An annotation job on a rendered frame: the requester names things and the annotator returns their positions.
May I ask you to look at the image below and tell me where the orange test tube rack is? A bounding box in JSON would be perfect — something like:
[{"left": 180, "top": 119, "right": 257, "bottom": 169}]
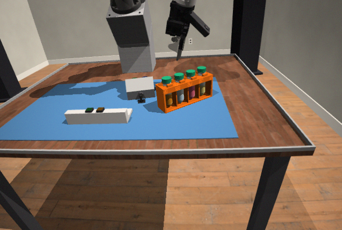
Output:
[{"left": 156, "top": 71, "right": 213, "bottom": 113}]

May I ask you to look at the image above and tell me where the green round cap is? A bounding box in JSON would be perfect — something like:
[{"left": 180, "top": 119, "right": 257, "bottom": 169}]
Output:
[
  {"left": 174, "top": 73, "right": 184, "bottom": 80},
  {"left": 197, "top": 66, "right": 206, "bottom": 73},
  {"left": 161, "top": 76, "right": 172, "bottom": 83},
  {"left": 186, "top": 70, "right": 195, "bottom": 76}
]

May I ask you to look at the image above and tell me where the blue flat mat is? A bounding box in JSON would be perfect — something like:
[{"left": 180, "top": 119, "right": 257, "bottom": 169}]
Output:
[{"left": 0, "top": 77, "right": 238, "bottom": 141}]

